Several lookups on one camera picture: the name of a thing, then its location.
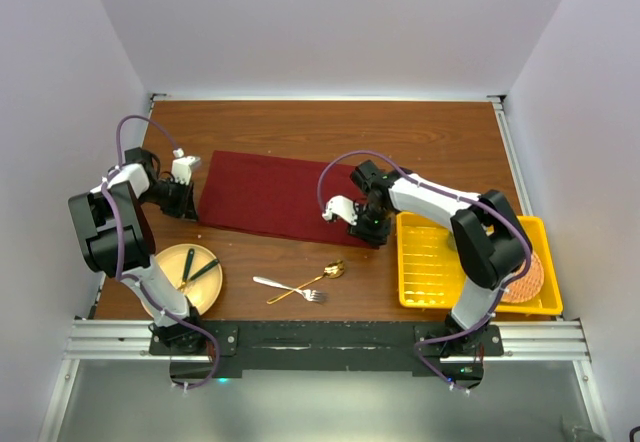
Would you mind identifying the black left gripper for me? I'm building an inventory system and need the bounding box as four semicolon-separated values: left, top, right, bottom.
138;176;198;221

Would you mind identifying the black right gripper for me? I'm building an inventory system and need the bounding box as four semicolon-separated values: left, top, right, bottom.
346;203;392;249

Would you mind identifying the dark red cloth napkin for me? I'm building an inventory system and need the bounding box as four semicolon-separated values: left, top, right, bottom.
197;151;368;248

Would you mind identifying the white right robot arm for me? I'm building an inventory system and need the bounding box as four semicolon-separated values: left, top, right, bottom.
348;160;533;355

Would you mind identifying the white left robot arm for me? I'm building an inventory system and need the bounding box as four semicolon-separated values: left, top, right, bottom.
68;147;207;354

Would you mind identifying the gold spoon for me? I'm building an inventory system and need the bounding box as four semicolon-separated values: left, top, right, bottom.
267;260;345;305

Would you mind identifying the yellow plastic tray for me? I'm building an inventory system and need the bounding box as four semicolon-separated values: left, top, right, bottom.
396;212;563;316

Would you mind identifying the cream round plate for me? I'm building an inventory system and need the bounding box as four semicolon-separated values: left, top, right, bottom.
155;244;223;315

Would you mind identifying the silver fork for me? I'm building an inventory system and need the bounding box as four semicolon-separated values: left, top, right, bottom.
252;276;328;305

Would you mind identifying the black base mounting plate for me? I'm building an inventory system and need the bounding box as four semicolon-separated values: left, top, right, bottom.
149;320;504;388

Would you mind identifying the orange woven round mat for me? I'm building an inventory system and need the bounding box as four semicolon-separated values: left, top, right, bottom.
501;252;544;305

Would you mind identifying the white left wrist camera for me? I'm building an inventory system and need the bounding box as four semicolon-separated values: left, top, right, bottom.
171;148;201;185

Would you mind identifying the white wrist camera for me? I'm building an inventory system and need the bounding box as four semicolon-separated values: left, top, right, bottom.
322;195;358;226
171;148;201;185

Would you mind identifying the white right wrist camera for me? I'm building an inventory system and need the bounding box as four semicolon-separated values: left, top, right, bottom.
322;195;358;226

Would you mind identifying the green handled gold utensil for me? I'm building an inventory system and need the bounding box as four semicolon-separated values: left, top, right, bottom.
178;248;195;291
178;258;219;292

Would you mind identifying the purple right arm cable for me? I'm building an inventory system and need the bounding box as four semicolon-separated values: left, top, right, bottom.
317;149;534;394

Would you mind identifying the aluminium front rail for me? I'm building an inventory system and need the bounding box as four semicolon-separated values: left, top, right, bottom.
63;320;591;362

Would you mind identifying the aluminium rail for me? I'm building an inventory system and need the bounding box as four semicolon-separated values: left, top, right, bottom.
63;320;591;362
487;95;533;216

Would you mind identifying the aluminium right side rail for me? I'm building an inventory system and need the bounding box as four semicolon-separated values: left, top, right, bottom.
487;95;533;216

